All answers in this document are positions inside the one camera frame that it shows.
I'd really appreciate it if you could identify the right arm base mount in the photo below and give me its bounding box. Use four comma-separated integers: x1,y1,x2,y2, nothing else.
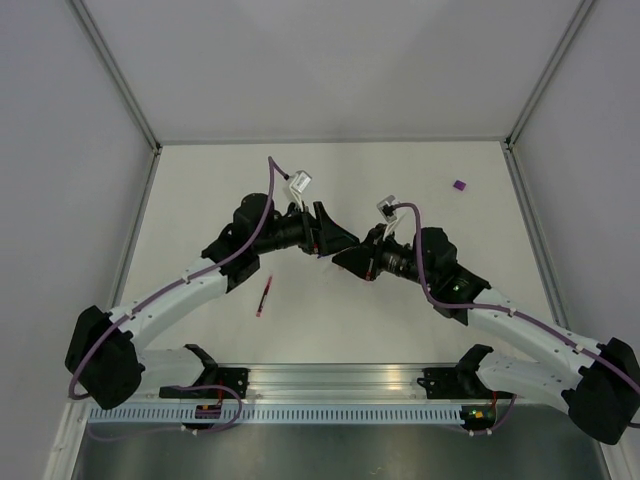
416,344,494,400

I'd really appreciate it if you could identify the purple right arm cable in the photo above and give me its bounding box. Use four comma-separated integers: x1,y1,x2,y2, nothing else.
392,202,640,391

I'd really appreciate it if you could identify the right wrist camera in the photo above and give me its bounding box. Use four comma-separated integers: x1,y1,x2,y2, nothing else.
376,195,405,239

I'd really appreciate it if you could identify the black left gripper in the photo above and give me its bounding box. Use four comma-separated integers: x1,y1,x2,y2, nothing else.
254,201,359,258

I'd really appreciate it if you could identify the red gel pen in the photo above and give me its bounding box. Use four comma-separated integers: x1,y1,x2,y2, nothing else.
256,274,273,318

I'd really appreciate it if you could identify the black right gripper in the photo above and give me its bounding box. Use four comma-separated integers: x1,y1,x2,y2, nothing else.
333,223,435,288

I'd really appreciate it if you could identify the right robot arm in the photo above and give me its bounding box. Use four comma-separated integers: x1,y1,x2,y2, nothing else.
333,224,639,445

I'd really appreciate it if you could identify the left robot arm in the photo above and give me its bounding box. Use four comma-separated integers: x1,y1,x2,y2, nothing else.
64,193,359,410

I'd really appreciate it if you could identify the white slotted cable duct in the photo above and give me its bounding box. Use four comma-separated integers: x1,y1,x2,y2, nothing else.
88,402,463,425

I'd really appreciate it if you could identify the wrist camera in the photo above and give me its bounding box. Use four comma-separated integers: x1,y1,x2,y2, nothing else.
286,170,313,211
376,195,405,239

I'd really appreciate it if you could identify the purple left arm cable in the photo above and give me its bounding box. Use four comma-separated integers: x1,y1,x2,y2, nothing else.
67,155,294,401

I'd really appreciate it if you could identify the aluminium frame post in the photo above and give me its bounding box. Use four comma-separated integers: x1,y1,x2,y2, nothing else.
502,0,599,151
67,0,162,155

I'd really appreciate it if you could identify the aluminium mounting rail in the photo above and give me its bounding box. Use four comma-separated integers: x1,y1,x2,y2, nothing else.
69,363,591,401

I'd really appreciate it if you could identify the right aluminium frame post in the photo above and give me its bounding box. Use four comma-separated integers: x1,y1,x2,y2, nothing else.
502,0,599,151

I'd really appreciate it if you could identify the left aluminium frame post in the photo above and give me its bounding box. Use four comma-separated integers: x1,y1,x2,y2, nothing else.
67,0,162,155

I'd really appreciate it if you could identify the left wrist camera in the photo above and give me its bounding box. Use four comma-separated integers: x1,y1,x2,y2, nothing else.
286,170,313,211

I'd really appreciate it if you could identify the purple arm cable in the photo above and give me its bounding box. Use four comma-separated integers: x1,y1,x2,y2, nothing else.
67,155,294,401
392,202,640,391

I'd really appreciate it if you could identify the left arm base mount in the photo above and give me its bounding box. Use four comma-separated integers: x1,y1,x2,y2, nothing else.
159,344,250,403

